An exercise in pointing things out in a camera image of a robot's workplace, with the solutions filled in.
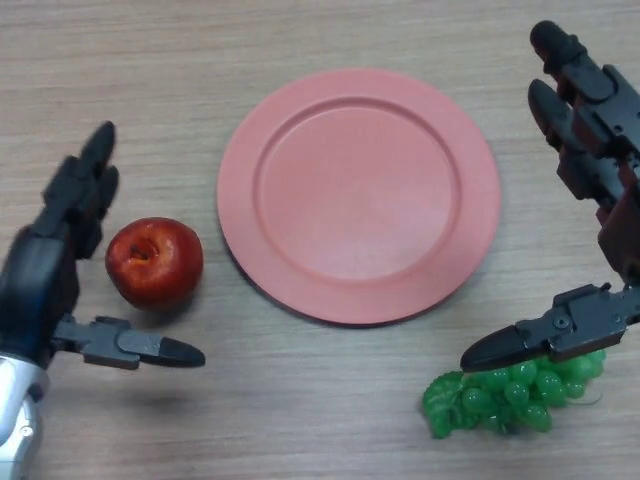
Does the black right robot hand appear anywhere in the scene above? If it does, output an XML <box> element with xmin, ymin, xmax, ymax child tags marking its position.
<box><xmin>459</xmin><ymin>19</ymin><xmax>640</xmax><ymax>374</ymax></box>

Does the green plastic grape bunch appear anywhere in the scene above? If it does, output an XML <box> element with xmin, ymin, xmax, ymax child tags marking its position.
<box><xmin>422</xmin><ymin>348</ymin><xmax>608</xmax><ymax>441</ymax></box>

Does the red apple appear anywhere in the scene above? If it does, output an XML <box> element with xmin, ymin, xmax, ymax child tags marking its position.
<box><xmin>104</xmin><ymin>216</ymin><xmax>205</xmax><ymax>311</ymax></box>

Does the pink round plate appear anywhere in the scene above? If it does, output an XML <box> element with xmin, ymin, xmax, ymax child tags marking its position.
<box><xmin>216</xmin><ymin>68</ymin><xmax>503</xmax><ymax>329</ymax></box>

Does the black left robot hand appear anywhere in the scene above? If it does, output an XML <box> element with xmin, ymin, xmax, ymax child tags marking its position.
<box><xmin>0</xmin><ymin>120</ymin><xmax>207</xmax><ymax>372</ymax></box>

